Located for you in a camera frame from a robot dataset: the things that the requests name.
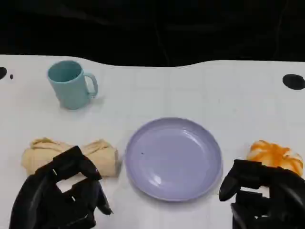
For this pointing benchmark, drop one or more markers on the black backdrop cloth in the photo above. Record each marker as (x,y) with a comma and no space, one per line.
(152,28)

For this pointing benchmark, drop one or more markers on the orange and white bread roll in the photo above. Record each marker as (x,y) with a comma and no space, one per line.
(274,152)

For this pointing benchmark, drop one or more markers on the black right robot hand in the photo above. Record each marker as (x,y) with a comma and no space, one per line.
(281,195)

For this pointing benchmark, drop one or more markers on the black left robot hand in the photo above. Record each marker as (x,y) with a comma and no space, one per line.
(43,205)

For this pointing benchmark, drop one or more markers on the lilac plate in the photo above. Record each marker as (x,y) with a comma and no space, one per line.
(174,159)

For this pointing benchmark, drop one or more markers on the pale green mug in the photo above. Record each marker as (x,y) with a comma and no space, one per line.
(69,90)

